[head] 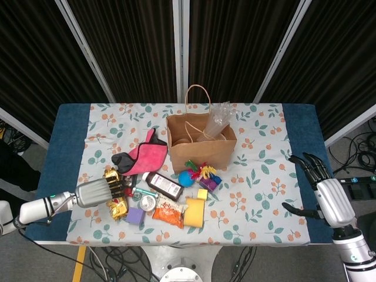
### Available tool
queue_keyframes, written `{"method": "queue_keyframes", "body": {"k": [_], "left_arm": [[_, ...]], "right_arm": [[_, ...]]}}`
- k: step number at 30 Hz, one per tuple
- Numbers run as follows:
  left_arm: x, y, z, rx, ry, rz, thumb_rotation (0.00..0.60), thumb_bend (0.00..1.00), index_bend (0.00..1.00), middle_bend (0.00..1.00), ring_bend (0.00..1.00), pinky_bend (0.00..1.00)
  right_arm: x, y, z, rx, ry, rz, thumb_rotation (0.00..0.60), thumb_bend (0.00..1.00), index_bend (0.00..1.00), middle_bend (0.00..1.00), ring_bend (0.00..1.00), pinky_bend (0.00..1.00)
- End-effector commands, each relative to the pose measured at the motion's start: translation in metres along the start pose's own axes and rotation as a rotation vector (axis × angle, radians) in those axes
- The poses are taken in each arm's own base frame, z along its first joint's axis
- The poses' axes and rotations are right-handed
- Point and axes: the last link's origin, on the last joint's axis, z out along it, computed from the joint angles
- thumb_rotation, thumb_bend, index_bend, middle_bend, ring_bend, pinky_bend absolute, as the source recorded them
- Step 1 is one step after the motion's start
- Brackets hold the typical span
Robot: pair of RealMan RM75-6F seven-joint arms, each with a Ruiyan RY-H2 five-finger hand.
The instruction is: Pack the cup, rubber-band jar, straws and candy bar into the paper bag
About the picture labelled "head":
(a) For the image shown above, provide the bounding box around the black power strip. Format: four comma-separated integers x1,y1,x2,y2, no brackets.
334,175,376,184

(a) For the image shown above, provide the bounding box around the blue rubber ball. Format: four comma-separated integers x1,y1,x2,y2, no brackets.
178,170,194,188

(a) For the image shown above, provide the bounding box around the black screen panel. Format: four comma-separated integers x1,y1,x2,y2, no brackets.
187,0,303,103
0,0,109,142
263,0,376,139
66,0,179,103

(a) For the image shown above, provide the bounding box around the pink microfiber cloth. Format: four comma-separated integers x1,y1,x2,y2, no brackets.
119,128,168,174

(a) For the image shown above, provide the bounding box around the dark grey cloth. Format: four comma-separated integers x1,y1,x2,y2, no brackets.
110,152,137,173

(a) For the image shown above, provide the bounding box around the brown medicine bottle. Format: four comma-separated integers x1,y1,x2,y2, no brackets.
141,172,185,202

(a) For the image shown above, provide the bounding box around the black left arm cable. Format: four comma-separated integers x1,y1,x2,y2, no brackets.
17,226,102,282

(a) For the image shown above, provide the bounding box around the blue felt table cover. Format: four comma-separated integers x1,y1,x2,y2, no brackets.
23,103,350,244

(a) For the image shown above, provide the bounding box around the colourful feather shuttlecock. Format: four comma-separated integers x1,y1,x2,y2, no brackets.
184,160,217,182

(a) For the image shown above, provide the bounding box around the transparent straw bundle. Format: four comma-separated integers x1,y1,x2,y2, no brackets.
196,101,238,143

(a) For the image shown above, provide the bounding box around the white robot torso base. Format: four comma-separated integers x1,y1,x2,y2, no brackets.
137,245,224,282

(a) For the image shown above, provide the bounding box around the large yellow sponge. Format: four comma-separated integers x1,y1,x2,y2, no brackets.
182,197,205,229

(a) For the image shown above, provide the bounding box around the white screen frame post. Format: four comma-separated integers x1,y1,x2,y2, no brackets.
324,110,376,147
0,107,50,149
54,0,116,103
172,0,190,103
253,0,314,103

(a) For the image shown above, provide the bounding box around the floral print tablecloth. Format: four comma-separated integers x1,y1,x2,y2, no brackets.
66,102,310,246

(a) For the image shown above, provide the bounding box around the purple toy brick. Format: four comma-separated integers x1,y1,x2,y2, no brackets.
199,177,220,192

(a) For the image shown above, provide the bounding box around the green toothpaste tube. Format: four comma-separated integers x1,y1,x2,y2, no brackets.
132,187,159,199

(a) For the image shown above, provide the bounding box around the gold foil biscuit pack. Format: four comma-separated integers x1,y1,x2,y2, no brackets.
102,167,129,220

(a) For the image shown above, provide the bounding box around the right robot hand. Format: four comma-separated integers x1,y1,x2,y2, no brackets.
281,152,362,229

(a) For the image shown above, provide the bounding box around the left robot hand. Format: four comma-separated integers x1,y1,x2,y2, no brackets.
75,176,124,209

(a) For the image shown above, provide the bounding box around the black red small pack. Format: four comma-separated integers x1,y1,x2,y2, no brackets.
122,173,139,189

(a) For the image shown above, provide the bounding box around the purple foam cube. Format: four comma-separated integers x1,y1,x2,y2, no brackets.
125,207,146,226

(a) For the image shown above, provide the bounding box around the orange snack packet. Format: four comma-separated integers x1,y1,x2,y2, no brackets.
152,198,189,229

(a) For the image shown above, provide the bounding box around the brown paper shopping bag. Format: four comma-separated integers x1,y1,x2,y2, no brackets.
166,85,238,174

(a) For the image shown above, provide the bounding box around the black floor cable bundle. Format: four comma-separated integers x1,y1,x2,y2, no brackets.
86,246,159,282
327,117,376,174
226,246,265,282

